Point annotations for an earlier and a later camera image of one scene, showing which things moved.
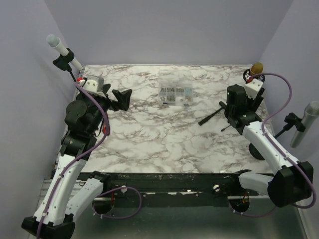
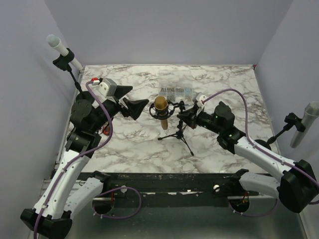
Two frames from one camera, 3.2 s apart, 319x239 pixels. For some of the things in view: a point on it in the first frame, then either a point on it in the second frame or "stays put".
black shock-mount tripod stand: x=223 y=106 to x=161 y=108
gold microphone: x=257 y=68 to x=161 y=105
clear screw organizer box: x=175 y=88 stays put
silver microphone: x=310 y=114 stays put
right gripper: x=256 y=104 to x=190 y=116
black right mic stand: x=292 y=120 stays put
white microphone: x=54 y=41 stays put
